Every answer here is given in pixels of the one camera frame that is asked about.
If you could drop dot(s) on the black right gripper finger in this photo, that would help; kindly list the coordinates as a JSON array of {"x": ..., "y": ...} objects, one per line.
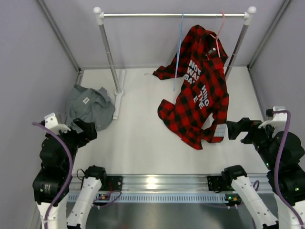
[
  {"x": 242, "y": 124},
  {"x": 233, "y": 133}
]

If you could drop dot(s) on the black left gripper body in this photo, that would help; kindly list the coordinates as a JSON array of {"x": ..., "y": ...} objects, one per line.
[{"x": 76, "y": 140}]

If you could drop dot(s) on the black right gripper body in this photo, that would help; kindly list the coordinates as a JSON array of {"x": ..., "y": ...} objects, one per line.
[{"x": 259, "y": 137}]

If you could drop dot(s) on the grey shirt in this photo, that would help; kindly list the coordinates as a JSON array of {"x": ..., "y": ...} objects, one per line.
[{"x": 89, "y": 105}]

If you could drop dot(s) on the blue wire hanger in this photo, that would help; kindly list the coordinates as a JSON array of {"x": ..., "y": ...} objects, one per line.
[{"x": 178, "y": 52}]

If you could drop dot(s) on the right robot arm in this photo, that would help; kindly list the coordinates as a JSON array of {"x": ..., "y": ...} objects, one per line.
[{"x": 281, "y": 154}]

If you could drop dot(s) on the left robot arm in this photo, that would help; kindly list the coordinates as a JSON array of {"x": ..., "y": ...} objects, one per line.
[{"x": 51, "y": 185}]

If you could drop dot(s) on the red black plaid shirt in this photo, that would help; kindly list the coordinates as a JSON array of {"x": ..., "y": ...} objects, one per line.
[{"x": 201, "y": 106}]

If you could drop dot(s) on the white and silver clothes rack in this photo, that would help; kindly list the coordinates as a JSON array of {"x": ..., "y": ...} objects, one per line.
[{"x": 118, "y": 79}]

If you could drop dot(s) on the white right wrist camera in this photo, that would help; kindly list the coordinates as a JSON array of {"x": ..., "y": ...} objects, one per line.
[{"x": 276, "y": 116}]

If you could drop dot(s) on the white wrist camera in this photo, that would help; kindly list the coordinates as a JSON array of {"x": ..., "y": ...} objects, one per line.
[
  {"x": 276, "y": 116},
  {"x": 53, "y": 123}
]

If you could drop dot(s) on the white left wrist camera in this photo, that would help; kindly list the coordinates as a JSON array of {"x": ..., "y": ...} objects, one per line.
[{"x": 53, "y": 123}]

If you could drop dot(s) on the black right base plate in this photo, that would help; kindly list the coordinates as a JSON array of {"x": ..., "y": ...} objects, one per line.
[{"x": 216, "y": 184}]

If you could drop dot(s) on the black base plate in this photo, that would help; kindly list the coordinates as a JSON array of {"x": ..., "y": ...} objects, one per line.
[
  {"x": 216, "y": 184},
  {"x": 113, "y": 183}
]

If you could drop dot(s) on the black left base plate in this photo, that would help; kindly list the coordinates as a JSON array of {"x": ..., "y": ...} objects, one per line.
[{"x": 113, "y": 183}]

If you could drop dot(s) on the aluminium mounting rail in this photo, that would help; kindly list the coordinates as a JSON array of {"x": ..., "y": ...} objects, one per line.
[{"x": 170, "y": 183}]

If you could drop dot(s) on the slotted grey cable duct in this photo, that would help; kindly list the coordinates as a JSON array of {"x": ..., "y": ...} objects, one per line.
[{"x": 215, "y": 198}]

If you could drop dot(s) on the pink wire hanger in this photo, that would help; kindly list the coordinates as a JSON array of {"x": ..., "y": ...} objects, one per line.
[{"x": 217, "y": 35}]

